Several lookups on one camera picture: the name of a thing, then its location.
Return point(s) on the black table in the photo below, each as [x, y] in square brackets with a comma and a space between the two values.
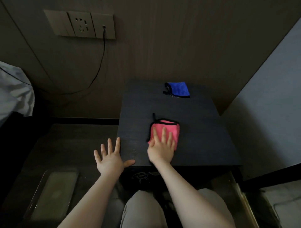
[200, 131]

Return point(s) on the person's beige trousers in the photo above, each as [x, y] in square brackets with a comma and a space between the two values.
[141, 211]

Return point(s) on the black skirting board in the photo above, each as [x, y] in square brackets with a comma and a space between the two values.
[270, 177]

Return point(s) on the person's right forearm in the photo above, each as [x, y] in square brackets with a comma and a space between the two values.
[190, 199]

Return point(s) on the blue cloth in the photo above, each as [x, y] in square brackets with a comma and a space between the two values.
[180, 89]

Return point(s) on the person's right hand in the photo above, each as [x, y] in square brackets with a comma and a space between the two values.
[162, 150]

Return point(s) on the white bedding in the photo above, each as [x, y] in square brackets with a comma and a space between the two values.
[14, 94]

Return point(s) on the gold metal frame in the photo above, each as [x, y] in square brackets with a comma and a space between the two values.
[247, 206]

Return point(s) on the beige blank wall plate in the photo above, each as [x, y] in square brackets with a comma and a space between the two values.
[57, 22]

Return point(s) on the person's left forearm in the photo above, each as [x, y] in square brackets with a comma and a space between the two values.
[87, 202]

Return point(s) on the clear plastic tray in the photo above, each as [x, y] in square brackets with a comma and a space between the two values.
[53, 195]

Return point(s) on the person's left hand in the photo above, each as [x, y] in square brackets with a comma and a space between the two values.
[110, 162]

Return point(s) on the beige wall port plate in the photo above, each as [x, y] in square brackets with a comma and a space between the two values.
[109, 24]

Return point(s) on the pink cloth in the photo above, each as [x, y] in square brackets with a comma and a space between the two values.
[175, 130]

